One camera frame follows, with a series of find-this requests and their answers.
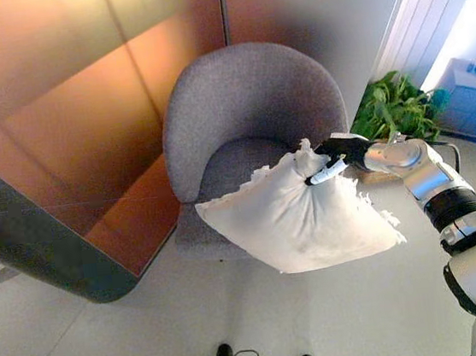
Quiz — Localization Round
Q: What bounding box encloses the green leafy potted plant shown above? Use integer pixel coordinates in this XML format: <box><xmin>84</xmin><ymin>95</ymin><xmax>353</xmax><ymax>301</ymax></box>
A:
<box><xmin>344</xmin><ymin>64</ymin><xmax>457</xmax><ymax>152</ymax></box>

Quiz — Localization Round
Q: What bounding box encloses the orange wooden cabinet dark edge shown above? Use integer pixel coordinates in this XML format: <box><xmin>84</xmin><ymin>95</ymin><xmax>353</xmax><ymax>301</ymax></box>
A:
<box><xmin>0</xmin><ymin>0</ymin><xmax>256</xmax><ymax>317</ymax></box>

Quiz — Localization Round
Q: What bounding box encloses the white fringed pillow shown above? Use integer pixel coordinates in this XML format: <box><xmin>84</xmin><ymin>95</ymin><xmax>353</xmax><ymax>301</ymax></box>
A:
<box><xmin>187</xmin><ymin>126</ymin><xmax>410</xmax><ymax>285</ymax></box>

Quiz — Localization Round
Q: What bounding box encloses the white slatted wall panel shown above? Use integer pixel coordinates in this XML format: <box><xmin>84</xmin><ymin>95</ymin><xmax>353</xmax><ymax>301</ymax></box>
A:
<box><xmin>367</xmin><ymin>0</ymin><xmax>476</xmax><ymax>101</ymax></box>

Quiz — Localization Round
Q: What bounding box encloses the grey upholstered armchair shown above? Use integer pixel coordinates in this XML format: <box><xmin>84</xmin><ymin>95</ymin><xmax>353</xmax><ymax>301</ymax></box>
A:
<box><xmin>150</xmin><ymin>32</ymin><xmax>364</xmax><ymax>268</ymax></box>

